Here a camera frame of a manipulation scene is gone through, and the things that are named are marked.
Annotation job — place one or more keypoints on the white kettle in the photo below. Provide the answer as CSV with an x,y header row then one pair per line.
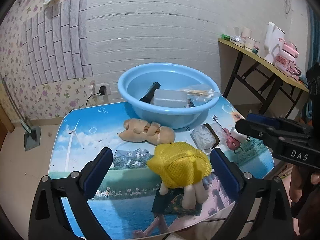
x,y
272,37

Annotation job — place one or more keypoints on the blue plastic basin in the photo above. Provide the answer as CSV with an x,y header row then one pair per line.
x,y
160,116

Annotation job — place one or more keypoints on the pink bear kettle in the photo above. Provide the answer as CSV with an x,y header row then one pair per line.
x,y
287,60

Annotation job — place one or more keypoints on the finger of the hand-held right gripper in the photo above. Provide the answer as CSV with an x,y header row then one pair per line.
x,y
255,131
265,120

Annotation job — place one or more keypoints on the thin metal pole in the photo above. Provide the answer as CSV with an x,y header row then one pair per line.
x,y
12,97

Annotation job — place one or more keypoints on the brown stick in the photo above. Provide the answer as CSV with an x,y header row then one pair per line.
x,y
212,135

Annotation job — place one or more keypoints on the yellow mesh plush toy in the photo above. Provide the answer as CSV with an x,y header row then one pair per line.
x,y
180,165

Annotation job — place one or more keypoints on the pale pink cup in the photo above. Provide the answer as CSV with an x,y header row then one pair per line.
x,y
246,32

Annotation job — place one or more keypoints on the small green box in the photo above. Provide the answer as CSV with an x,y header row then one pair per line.
x,y
225,37

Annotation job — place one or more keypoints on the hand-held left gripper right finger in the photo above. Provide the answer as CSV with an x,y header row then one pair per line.
x,y
223,170

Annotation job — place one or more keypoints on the clear bag of cotton swabs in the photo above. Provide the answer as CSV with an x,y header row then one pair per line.
x,y
200,93

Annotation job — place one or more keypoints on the paper cup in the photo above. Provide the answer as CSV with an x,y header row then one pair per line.
x,y
250,43

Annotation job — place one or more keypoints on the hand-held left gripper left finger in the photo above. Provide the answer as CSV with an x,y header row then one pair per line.
x,y
97,170

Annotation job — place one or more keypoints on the black plug in wall socket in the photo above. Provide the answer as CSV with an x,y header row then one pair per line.
x,y
102,91

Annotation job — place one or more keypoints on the black rectangular object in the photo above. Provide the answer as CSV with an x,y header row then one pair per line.
x,y
150,92

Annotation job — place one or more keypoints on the person's right forearm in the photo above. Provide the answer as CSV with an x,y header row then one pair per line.
x,y
307,212

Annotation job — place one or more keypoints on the yellow desk with black legs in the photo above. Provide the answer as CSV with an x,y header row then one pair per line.
x,y
262,60

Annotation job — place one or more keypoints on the beige plush bear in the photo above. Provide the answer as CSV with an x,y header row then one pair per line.
x,y
140,132

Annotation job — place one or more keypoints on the clear box of floss picks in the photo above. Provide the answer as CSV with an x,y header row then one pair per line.
x,y
200,137

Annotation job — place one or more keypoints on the grey dustpan stand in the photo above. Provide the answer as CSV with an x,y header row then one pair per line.
x,y
32,138

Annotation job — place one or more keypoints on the clear packet with red label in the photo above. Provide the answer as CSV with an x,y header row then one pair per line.
x,y
190,103

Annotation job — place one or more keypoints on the crumpled clear plastic bag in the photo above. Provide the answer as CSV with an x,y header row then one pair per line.
x,y
236,40

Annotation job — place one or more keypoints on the dark green printed packet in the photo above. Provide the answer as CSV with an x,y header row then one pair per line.
x,y
172,205

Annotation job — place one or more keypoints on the person's right hand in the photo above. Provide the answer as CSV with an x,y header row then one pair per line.
x,y
315,178

